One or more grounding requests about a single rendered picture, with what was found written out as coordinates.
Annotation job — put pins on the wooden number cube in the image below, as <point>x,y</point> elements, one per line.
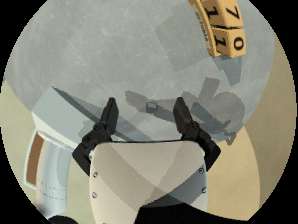
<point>223,13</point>
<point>229,41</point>

